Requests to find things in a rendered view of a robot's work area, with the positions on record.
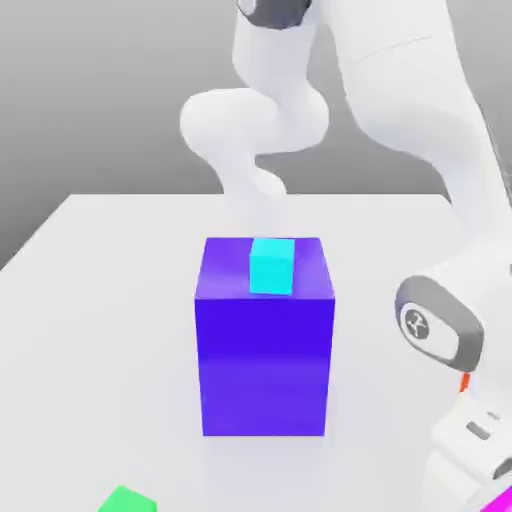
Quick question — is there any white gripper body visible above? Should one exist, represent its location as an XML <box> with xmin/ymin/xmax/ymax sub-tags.
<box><xmin>421</xmin><ymin>449</ymin><xmax>512</xmax><ymax>512</ymax></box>

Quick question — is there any small cyan cube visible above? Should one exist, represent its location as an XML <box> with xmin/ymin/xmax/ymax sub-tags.
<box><xmin>249</xmin><ymin>237</ymin><xmax>296</xmax><ymax>296</ymax></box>

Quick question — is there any large purple box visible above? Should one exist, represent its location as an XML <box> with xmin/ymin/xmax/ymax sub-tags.
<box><xmin>194</xmin><ymin>236</ymin><xmax>336</xmax><ymax>438</ymax></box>

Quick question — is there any small green cube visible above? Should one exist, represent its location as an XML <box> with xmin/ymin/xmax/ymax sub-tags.
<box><xmin>96</xmin><ymin>484</ymin><xmax>158</xmax><ymax>512</ymax></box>

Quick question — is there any small magenta cube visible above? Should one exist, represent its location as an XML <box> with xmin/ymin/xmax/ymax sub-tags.
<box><xmin>480</xmin><ymin>485</ymin><xmax>512</xmax><ymax>512</ymax></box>

